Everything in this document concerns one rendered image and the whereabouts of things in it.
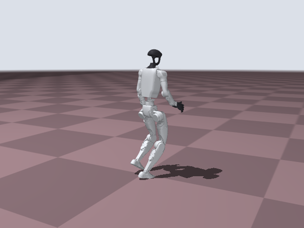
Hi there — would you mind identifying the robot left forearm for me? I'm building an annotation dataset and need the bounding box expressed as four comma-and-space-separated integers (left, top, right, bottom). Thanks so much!
137, 93, 145, 106

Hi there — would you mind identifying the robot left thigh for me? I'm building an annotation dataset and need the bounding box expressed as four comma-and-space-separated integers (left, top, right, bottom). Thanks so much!
138, 109, 157, 143

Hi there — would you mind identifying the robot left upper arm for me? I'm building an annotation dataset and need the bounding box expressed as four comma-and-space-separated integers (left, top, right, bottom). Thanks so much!
136, 69, 143, 94

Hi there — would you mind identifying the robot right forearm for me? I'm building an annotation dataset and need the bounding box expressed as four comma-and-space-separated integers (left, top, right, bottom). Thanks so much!
166, 90, 177, 106

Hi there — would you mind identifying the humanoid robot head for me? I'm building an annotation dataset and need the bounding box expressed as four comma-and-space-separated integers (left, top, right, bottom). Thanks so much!
147, 49, 162, 68

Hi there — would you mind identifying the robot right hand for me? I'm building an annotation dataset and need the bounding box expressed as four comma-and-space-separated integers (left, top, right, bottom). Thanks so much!
173, 102, 184, 113

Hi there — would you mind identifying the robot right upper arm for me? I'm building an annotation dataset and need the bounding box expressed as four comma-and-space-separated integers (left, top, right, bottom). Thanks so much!
157, 70, 169, 97

